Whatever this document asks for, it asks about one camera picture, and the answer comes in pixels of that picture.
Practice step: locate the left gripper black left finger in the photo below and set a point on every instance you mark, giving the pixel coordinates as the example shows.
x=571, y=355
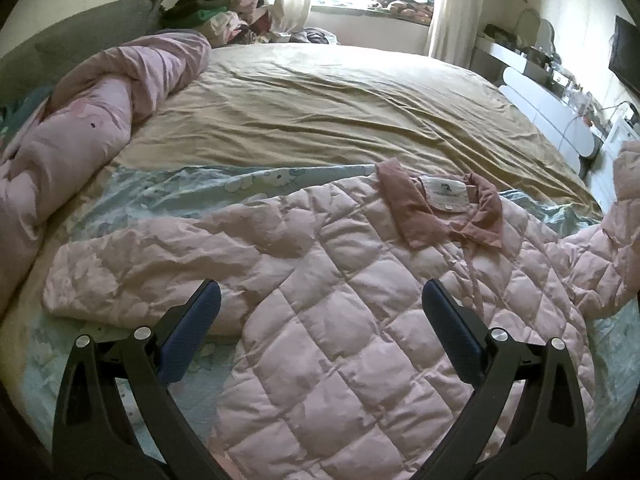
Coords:
x=93, y=437

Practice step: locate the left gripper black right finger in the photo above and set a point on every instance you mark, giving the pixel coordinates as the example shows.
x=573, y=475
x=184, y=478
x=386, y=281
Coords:
x=525, y=418

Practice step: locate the pink quilted down jacket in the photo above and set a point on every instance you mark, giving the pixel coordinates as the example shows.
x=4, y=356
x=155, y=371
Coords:
x=337, y=373

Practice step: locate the pile of mixed clothes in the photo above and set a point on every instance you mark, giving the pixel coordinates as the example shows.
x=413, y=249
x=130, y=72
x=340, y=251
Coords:
x=227, y=22

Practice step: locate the light blue cartoon bed sheet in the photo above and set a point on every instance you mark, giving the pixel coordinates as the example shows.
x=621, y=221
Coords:
x=129, y=195

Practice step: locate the white drawer cabinet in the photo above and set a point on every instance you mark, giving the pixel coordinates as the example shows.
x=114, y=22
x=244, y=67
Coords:
x=600, y=176

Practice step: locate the rolled pink duvet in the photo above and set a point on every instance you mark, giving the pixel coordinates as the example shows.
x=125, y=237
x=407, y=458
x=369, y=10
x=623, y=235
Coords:
x=84, y=123

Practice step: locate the white desk with rounded panels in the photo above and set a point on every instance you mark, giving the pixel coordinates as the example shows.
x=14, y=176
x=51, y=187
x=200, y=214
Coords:
x=522, y=83

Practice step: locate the tan bed sheet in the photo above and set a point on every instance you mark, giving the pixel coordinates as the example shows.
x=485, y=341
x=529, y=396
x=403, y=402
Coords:
x=303, y=105

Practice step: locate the grey upholstered headboard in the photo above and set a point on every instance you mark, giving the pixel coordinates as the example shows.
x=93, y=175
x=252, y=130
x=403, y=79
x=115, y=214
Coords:
x=49, y=55

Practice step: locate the white curtain right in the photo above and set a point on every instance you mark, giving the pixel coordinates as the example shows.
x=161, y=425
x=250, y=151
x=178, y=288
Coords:
x=451, y=35

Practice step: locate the clutter on window sill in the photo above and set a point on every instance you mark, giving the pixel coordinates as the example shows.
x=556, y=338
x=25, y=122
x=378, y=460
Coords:
x=416, y=10

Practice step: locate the black wall television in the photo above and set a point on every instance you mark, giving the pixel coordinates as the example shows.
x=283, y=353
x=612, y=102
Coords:
x=625, y=55

